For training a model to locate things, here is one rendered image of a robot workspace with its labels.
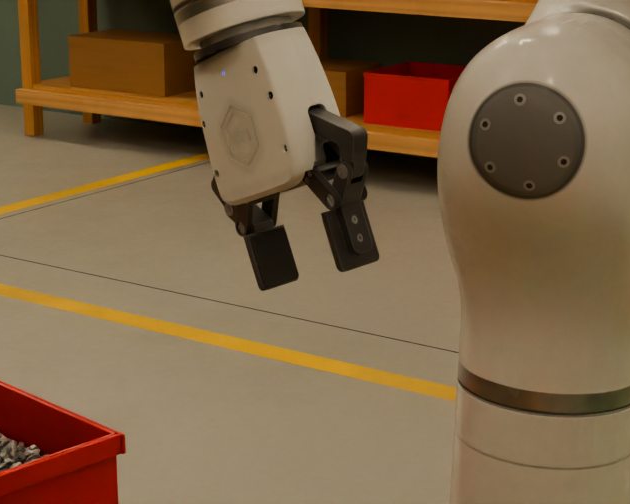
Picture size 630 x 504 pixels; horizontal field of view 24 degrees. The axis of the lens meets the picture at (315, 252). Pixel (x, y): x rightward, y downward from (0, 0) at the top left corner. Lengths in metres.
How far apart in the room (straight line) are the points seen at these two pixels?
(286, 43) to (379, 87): 5.32
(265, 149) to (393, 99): 5.30
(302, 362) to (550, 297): 3.27
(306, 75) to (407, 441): 2.71
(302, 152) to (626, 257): 0.21
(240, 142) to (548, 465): 0.29
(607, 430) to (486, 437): 0.08
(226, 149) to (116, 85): 6.25
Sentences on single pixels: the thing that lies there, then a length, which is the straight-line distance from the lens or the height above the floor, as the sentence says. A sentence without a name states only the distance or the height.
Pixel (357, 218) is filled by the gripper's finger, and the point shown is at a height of 1.17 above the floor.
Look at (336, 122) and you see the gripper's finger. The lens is 0.91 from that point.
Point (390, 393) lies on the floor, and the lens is 3.90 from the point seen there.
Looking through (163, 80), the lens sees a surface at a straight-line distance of 7.03.
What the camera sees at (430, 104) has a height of 0.37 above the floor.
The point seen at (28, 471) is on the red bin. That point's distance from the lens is 1.19.
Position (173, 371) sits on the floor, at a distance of 4.08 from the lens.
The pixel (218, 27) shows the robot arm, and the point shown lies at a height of 1.28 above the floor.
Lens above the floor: 1.39
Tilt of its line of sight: 15 degrees down
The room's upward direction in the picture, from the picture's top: straight up
